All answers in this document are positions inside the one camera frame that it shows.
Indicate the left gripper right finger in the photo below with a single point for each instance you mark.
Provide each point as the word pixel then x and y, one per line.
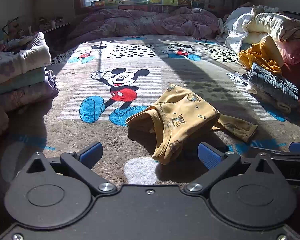
pixel 219 164

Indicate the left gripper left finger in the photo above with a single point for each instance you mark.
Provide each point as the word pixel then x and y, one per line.
pixel 79 165

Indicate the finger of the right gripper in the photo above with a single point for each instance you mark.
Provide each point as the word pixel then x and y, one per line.
pixel 294 147

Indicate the yellow printed child shirt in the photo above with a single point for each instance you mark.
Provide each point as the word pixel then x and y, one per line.
pixel 178 114

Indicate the cream folded garment under jeans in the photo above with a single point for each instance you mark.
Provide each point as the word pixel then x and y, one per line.
pixel 266 98

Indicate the folded blue jeans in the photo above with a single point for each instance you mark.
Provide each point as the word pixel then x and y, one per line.
pixel 277 87

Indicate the purple folded garment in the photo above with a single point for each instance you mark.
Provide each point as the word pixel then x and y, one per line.
pixel 30 94

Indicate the Mickey Mouse bed blanket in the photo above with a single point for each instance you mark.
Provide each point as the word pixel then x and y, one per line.
pixel 101 83

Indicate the pink garment at right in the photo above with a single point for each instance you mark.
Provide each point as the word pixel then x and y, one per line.
pixel 289 52

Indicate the green folded garment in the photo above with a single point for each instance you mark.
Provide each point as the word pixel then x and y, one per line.
pixel 29 78

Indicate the mustard yellow knit garment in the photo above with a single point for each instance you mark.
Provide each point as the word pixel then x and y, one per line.
pixel 257 54

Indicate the white floral folded garment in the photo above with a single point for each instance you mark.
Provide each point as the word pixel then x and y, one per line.
pixel 36 55

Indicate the white and cream bedding pile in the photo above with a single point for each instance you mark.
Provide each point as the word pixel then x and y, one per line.
pixel 250 24

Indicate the dark side shelf with items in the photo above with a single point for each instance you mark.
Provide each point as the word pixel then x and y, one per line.
pixel 55 33

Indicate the purple rumpled quilt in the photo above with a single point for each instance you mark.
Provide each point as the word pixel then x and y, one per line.
pixel 198 23

